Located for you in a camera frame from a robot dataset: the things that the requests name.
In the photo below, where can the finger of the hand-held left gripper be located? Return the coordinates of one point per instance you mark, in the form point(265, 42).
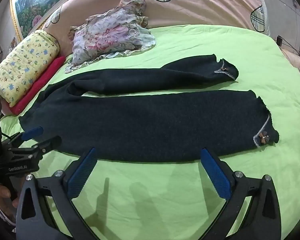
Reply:
point(48, 145)
point(33, 133)

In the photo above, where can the person's left forearm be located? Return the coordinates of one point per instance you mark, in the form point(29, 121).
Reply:
point(1, 213)

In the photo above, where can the floral ruffled pillow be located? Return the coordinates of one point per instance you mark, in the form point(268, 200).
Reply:
point(107, 35)

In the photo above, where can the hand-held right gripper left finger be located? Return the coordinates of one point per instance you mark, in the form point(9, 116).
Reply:
point(82, 173)

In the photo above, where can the yellow patterned pillow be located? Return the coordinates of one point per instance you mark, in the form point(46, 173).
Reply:
point(25, 62)

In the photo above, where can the green bed sheet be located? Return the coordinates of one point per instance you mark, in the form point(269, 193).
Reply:
point(262, 80)

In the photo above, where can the person's left hand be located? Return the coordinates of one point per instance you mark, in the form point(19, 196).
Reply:
point(0, 190)

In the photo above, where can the pink pillow with plaid hearts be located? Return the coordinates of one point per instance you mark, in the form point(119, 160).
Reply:
point(202, 5)

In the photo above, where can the gold framed landscape painting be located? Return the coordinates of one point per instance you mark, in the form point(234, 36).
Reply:
point(30, 2)

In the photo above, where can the black charger plug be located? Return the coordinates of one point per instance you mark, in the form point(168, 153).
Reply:
point(280, 41)

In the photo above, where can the red folded cloth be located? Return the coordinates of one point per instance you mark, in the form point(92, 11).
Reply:
point(40, 82)

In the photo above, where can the black towel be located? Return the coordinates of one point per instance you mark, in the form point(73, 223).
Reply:
point(140, 120)

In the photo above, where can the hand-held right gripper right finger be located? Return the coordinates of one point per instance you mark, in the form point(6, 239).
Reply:
point(216, 175)

